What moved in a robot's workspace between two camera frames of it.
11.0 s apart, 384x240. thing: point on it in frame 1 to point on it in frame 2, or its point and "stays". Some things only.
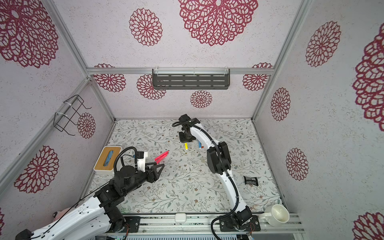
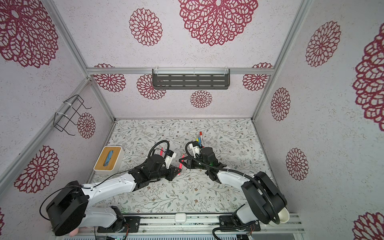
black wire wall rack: x=61 y=120 stays
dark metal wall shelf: x=188 y=79 stays
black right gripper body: x=184 y=138 to x=200 y=161
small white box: x=180 y=217 stays
